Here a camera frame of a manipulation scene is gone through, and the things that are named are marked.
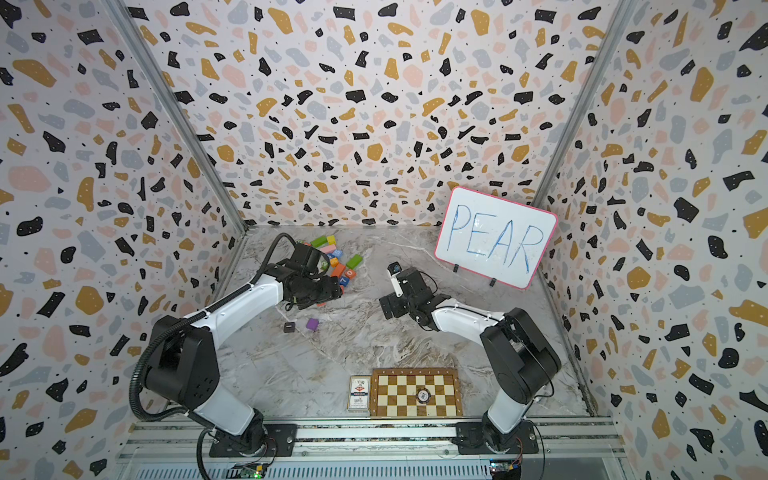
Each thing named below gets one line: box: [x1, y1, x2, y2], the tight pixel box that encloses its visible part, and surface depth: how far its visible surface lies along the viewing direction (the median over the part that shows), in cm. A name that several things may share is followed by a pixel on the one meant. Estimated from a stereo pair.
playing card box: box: [348, 375, 372, 417], surface depth 81 cm
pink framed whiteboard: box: [434, 186, 559, 290], surface depth 102 cm
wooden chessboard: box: [370, 367, 463, 417], surface depth 81 cm
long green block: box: [346, 254, 363, 269], surface depth 112 cm
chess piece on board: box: [416, 388, 432, 404], surface depth 80 cm
